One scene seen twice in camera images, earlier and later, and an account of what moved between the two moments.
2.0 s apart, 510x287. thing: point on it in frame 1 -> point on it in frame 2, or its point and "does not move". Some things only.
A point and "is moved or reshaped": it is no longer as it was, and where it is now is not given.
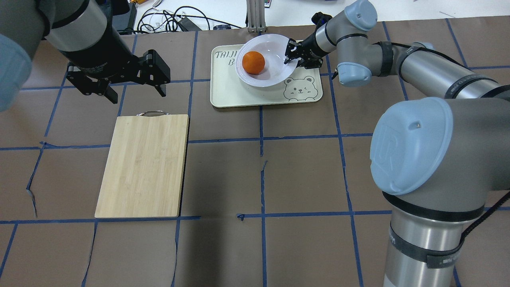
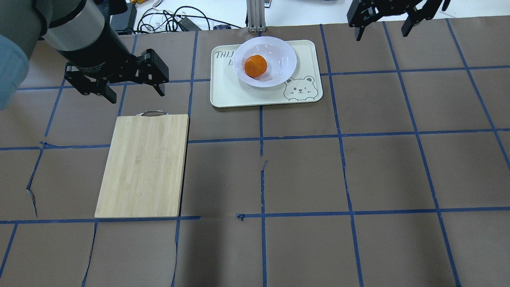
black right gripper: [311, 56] -> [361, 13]
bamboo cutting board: [144, 175] does not move
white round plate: [273, 48] does not move
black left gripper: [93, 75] does not move
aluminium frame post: [256, 15] does not move
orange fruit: [253, 62] is moved or reshaped
